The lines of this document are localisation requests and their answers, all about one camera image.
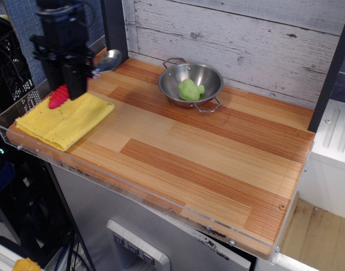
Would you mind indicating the black plastic crate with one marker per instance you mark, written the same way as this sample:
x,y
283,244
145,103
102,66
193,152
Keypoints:
x,y
15,77

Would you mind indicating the black vertical post right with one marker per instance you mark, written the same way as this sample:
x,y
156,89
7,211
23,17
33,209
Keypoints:
x,y
328,85

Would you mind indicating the black vertical post left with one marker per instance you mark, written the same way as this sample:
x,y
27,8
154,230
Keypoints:
x,y
115,36

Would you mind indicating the red handled metal spoon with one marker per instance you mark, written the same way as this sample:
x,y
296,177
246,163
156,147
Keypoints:
x,y
59,97

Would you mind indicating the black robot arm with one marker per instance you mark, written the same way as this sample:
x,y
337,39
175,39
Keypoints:
x,y
62,2

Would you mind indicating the stainless toy fridge cabinet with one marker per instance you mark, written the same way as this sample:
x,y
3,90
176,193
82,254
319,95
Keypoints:
x,y
122,234

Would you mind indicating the black vertical post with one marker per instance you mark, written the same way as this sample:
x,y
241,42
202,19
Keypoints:
x,y
115,36
328,85

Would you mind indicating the yellow object bottom left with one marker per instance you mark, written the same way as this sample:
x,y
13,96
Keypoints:
x,y
26,265

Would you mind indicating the clear acrylic table guard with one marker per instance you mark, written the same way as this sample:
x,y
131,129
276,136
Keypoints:
x,y
231,172

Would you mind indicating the green toy vegetable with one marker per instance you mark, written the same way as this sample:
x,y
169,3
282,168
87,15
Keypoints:
x,y
188,90

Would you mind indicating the yellow folded towel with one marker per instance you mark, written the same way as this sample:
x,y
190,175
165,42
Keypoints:
x,y
65,125

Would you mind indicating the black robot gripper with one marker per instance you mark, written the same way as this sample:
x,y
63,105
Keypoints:
x,y
62,48

